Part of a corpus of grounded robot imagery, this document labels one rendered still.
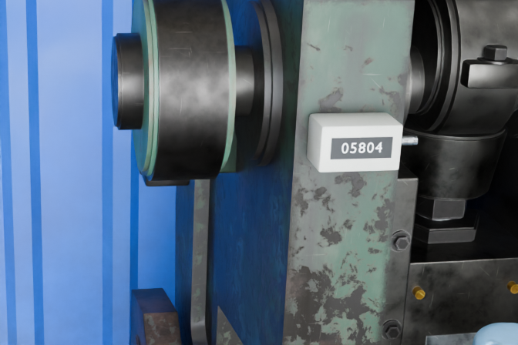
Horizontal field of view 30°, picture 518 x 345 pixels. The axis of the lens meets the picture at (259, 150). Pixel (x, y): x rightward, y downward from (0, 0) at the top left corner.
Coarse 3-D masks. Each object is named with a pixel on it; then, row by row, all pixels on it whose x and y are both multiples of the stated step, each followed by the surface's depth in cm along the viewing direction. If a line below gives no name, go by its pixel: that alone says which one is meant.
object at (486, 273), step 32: (416, 224) 98; (448, 224) 98; (480, 224) 103; (416, 256) 94; (448, 256) 95; (480, 256) 95; (512, 256) 95; (416, 288) 93; (448, 288) 95; (480, 288) 95; (512, 288) 95; (416, 320) 95; (448, 320) 96; (480, 320) 97; (512, 320) 97
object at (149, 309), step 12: (156, 288) 154; (132, 300) 153; (144, 300) 146; (156, 300) 145; (168, 300) 145; (132, 312) 153; (144, 312) 138; (156, 312) 138; (168, 312) 138; (132, 324) 154; (144, 324) 136; (156, 324) 137; (168, 324) 137; (132, 336) 154; (144, 336) 136; (156, 336) 136; (168, 336) 136
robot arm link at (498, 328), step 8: (488, 328) 85; (496, 328) 85; (504, 328) 85; (512, 328) 85; (480, 336) 84; (488, 336) 84; (496, 336) 84; (504, 336) 84; (512, 336) 84; (480, 344) 83; (488, 344) 83; (496, 344) 82; (504, 344) 82; (512, 344) 82
